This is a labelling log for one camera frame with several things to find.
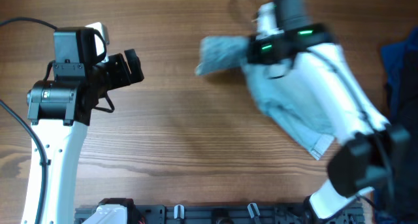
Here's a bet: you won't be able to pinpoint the light blue denim shorts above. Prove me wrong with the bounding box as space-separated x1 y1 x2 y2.
195 36 334 160

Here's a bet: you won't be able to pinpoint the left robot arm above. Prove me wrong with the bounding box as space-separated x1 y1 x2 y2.
22 22 144 223

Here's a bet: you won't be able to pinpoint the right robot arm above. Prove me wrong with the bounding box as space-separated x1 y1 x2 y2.
247 0 410 223

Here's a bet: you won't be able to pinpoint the dark blue garment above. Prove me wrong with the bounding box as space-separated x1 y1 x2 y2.
374 28 417 223

